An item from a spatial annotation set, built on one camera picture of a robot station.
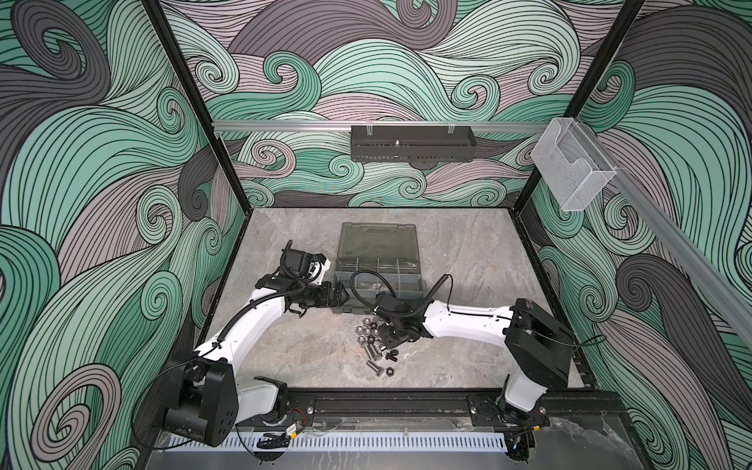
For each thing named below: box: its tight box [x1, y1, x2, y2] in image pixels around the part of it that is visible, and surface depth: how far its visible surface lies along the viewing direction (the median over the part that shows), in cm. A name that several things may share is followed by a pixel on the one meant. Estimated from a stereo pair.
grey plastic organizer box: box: [330, 222, 424, 314], surface depth 109 cm
